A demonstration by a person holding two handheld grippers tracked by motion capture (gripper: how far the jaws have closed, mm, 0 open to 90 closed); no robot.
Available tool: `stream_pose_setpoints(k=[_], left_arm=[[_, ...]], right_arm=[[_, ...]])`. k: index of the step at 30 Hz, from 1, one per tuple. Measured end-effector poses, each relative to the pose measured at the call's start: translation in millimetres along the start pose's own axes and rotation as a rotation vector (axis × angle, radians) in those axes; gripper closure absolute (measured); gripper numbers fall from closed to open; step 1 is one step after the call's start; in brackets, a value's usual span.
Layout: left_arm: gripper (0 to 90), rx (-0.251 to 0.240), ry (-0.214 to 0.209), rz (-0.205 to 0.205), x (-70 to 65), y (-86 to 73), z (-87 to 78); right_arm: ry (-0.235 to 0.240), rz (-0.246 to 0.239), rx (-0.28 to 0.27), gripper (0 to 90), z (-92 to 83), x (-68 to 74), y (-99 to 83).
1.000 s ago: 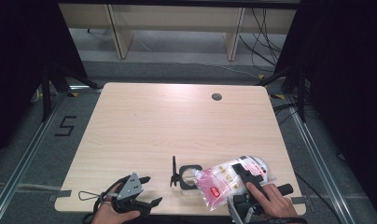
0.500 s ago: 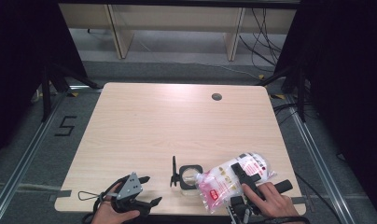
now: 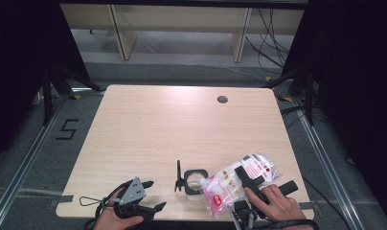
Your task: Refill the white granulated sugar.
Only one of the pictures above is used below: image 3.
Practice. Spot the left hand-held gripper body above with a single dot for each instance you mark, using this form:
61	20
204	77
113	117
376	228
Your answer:
132	191

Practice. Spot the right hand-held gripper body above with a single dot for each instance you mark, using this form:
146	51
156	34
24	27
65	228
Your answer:
244	214

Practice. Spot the red and white spout pouch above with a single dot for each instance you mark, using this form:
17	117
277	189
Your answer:
223	188

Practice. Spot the clear jar with black lid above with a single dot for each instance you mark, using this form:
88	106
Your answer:
191	191

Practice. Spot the person's right hand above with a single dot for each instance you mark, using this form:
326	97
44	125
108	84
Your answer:
281	207

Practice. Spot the person's left hand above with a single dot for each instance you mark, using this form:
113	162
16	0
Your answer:
108	220

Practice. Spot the grey tape strip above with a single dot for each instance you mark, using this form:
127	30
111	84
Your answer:
306	205
62	199

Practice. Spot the round grey table grommet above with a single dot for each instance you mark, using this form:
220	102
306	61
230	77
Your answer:
222	99

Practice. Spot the yellow and black tape marker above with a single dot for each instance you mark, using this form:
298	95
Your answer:
286	99
75	97

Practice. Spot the black metal stand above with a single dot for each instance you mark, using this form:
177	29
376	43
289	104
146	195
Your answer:
309	96
48	96

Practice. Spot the black curtain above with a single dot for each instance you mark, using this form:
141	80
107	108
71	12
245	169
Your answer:
19	64
357	80

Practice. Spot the aluminium floor rail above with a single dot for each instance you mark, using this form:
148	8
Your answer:
329	166
28	153

